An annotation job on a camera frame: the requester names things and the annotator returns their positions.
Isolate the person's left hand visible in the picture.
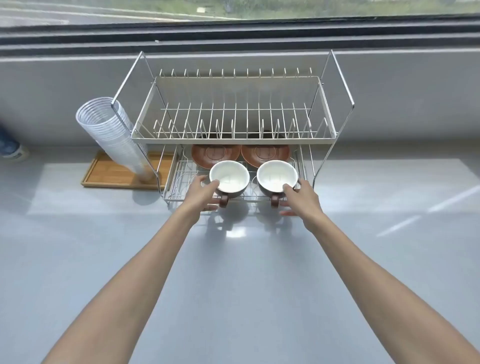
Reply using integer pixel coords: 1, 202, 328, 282
179, 174, 223, 226

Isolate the person's left forearm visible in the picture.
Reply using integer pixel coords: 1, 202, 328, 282
41, 209, 197, 364

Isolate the brown white cup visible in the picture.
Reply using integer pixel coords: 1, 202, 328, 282
208, 160, 251, 209
256, 159, 300, 208

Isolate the stack of clear plastic cups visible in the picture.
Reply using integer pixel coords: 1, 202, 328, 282
75, 96, 155, 185

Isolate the wooden tray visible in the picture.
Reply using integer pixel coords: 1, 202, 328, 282
80, 149, 177, 190

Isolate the metal two-tier dish rack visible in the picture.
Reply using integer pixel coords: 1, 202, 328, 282
110, 49, 355, 205

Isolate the blue white bottle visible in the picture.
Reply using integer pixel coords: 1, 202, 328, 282
0, 125, 30, 163

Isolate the dark window frame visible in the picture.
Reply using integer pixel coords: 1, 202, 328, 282
0, 14, 480, 58

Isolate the brown saucer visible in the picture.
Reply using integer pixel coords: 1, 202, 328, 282
191, 144, 241, 170
240, 144, 292, 169

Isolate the person's right hand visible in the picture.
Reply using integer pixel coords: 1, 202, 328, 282
279, 179, 324, 232

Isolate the person's right forearm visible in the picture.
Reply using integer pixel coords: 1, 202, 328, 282
301, 216, 480, 364

